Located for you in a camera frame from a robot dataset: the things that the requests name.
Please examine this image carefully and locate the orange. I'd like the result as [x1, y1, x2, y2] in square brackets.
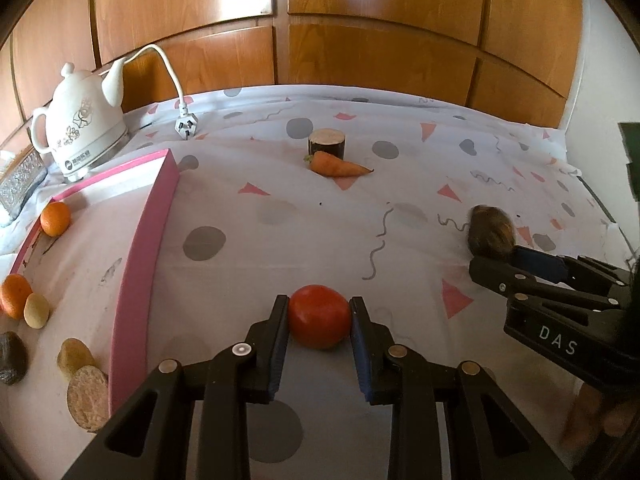
[0, 274, 33, 320]
[40, 201, 72, 237]

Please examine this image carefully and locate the white power cord with plug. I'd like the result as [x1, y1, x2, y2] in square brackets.
[122, 44, 199, 140]

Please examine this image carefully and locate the red tomato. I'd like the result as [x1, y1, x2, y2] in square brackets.
[287, 284, 352, 351]

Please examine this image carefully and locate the white floral ceramic kettle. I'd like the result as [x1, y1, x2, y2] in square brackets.
[31, 57, 129, 173]

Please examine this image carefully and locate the person's right hand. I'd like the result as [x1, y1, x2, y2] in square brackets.
[562, 385, 633, 453]

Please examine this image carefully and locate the silver kettle base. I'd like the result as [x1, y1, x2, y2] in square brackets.
[60, 132, 132, 182]

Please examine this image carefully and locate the white patterned tablecloth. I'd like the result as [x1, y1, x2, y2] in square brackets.
[0, 82, 626, 480]

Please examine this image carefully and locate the lumpy yellow root piece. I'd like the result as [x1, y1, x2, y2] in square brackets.
[56, 338, 98, 381]

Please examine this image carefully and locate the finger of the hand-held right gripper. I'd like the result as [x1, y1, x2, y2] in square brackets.
[469, 255, 624, 312]
[512, 245, 633, 292]

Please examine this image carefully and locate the wooden wardrobe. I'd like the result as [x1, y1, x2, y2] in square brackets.
[0, 0, 583, 128]

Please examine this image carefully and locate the small yellow potato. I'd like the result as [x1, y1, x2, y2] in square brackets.
[23, 293, 51, 330]

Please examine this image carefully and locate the silver embossed tissue box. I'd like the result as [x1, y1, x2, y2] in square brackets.
[0, 147, 49, 228]

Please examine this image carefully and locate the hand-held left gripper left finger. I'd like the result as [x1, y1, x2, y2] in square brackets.
[62, 294, 291, 480]

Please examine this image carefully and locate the orange carrot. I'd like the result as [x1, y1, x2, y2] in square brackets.
[304, 152, 375, 178]

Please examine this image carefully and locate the pink shallow tray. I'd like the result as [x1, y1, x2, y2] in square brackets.
[0, 147, 180, 433]

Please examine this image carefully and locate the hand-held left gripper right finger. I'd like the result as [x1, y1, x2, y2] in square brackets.
[348, 296, 576, 480]

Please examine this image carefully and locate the dark green panel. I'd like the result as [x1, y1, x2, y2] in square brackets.
[619, 121, 640, 188]

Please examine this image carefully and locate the dark brown round fruit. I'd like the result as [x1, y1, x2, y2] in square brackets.
[467, 204, 516, 261]
[0, 331, 29, 386]

